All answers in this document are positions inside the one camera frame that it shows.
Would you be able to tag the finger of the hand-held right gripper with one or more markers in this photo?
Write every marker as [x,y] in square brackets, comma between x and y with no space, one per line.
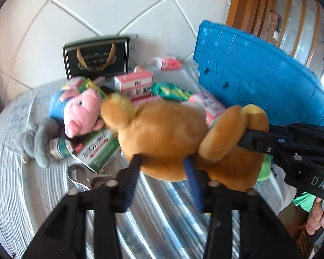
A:
[255,140]
[307,132]

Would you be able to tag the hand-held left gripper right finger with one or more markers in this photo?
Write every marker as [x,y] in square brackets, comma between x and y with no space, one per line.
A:
[192,179]

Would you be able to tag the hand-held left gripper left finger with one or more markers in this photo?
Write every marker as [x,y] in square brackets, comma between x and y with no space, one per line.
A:
[132,179]

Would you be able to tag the long green white box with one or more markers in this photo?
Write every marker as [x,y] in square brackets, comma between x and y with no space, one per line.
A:
[97,151]

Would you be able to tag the brown bear plush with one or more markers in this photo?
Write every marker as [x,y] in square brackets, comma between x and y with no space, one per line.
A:
[164,140]

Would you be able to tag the blue plastic storage crate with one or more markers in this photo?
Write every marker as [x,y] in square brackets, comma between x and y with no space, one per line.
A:
[245,72]

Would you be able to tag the person's right hand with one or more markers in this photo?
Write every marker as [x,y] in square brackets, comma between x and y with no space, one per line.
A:
[316,217]

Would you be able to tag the person's green clothing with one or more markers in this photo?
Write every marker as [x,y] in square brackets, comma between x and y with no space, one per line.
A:
[302,202]

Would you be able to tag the silver metal tool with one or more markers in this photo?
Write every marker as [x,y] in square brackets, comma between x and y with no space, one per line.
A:
[79,178]

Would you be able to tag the pink white carton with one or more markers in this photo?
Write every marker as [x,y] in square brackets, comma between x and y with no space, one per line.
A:
[208,105]

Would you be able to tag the small green white box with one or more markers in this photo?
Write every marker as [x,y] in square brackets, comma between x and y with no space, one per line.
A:
[62,148]

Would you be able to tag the pink pig plush blue body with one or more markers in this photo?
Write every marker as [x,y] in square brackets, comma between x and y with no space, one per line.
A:
[81,108]

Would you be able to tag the green foil wipes packet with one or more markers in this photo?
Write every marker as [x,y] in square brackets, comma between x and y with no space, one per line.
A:
[168,91]

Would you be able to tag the pink box with barcode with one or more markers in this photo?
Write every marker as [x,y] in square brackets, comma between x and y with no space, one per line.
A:
[133,82]

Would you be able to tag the grey plush toy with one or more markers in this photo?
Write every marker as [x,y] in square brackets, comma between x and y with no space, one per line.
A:
[40,140]

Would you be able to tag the green yellow small box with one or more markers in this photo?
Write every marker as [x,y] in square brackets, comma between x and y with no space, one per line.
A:
[91,87]

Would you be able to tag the small beige doll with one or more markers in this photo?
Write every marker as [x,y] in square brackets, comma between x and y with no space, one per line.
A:
[139,68]

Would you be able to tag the pink green small box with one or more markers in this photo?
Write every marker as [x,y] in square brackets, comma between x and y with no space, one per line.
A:
[74,82]

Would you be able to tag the wooden frosted glass partition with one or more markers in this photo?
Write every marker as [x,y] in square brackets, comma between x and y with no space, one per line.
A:
[299,19]

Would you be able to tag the pink tissue pack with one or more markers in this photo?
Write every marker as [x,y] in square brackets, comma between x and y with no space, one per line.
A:
[170,64]

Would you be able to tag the patterned rolled carpet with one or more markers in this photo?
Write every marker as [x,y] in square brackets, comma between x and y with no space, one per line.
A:
[274,23]

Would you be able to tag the wooden door frame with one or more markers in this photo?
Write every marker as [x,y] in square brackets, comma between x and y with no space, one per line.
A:
[245,5]

